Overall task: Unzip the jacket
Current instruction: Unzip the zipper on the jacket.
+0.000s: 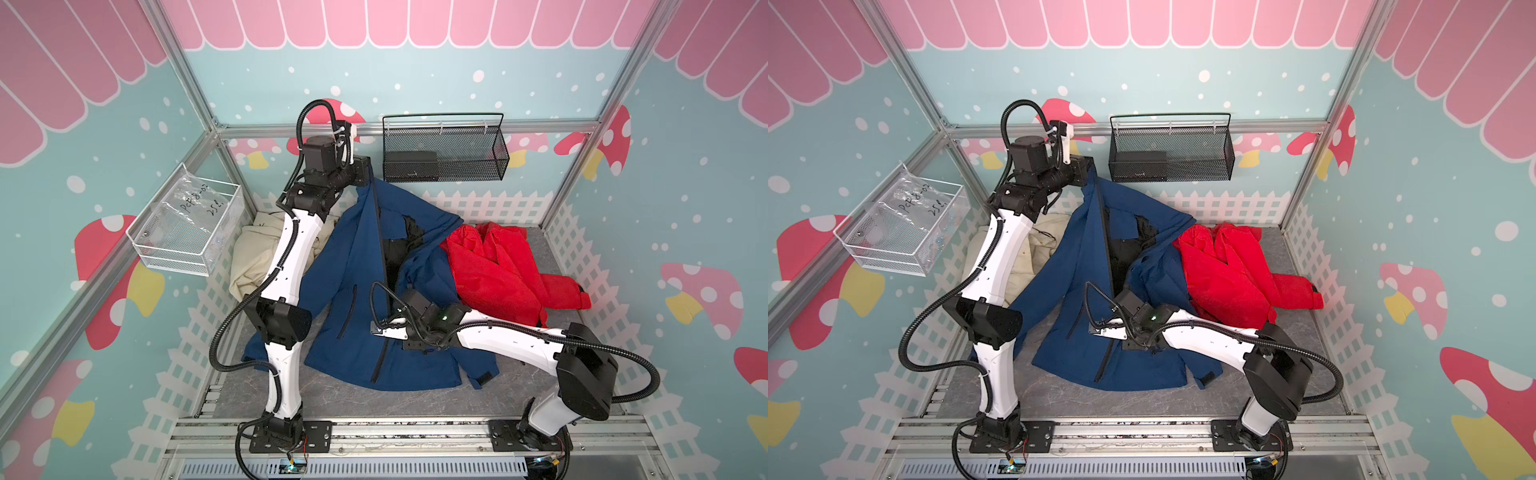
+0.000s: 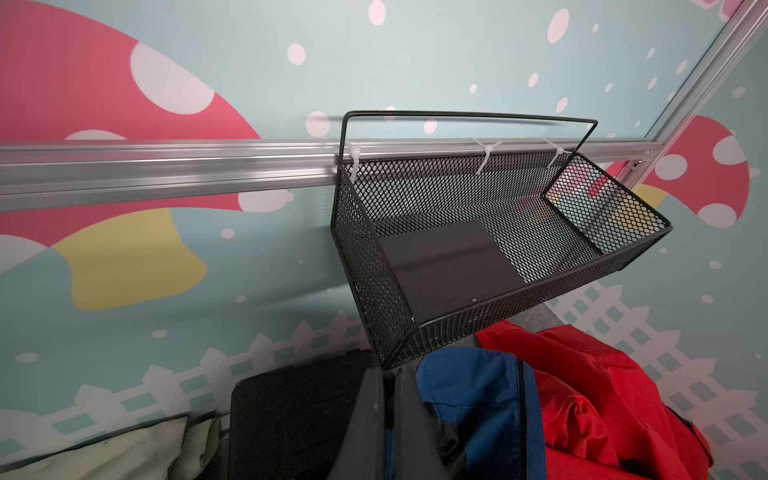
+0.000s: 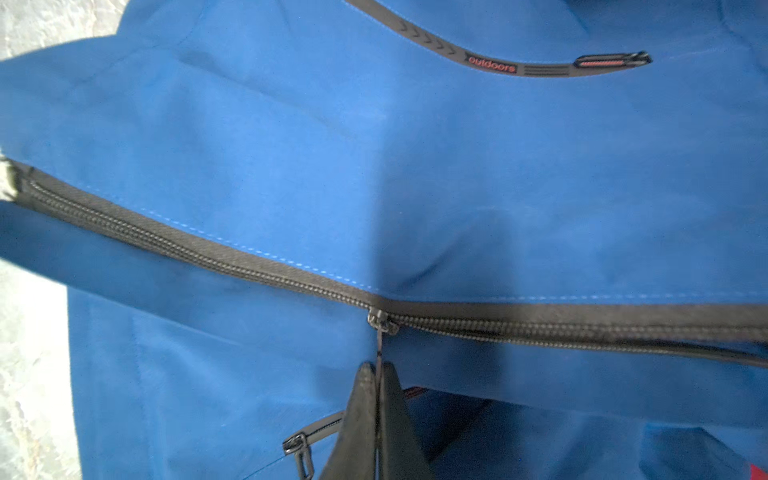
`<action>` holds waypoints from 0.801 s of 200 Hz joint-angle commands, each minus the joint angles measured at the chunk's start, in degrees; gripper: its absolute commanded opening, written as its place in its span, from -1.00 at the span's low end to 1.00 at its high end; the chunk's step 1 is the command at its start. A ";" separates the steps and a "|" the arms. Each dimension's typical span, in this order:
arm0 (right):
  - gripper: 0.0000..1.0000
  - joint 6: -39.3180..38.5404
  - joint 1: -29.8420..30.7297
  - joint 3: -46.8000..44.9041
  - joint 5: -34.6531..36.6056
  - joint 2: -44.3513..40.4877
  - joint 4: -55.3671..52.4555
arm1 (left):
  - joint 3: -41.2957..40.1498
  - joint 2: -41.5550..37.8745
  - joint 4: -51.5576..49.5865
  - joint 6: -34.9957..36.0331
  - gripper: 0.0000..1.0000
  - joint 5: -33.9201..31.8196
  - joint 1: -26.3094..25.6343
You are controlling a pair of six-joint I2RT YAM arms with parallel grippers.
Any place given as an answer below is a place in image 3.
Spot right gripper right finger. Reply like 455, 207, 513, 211
379, 362, 434, 480

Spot red jacket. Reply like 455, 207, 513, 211
750, 465, 768, 480

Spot navy blue jacket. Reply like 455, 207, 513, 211
1, 1, 767, 479

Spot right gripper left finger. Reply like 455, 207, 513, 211
320, 363, 378, 480

